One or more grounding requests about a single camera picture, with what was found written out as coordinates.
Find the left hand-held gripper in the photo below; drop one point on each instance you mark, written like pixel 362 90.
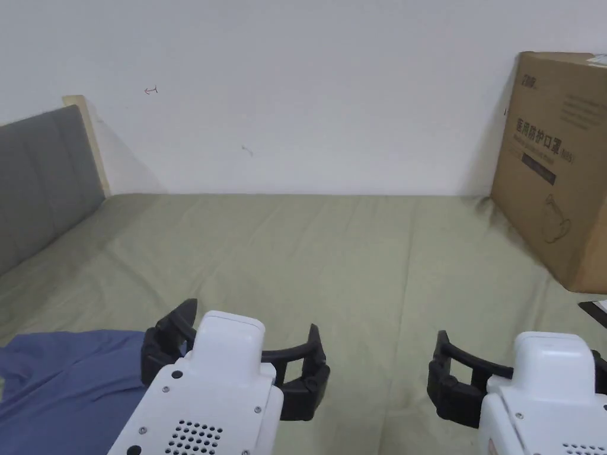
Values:
pixel 213 398

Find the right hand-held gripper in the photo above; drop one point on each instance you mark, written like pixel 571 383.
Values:
pixel 545 407

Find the black flat phone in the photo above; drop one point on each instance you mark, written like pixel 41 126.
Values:
pixel 596 313

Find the bed with pale green sheet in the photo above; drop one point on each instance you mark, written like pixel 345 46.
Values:
pixel 303 256

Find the blue garment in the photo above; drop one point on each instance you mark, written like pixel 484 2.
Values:
pixel 61 388

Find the brown cardboard carton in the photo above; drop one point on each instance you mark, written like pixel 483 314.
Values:
pixel 564 189

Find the grey padded headboard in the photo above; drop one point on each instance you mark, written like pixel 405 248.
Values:
pixel 42 185

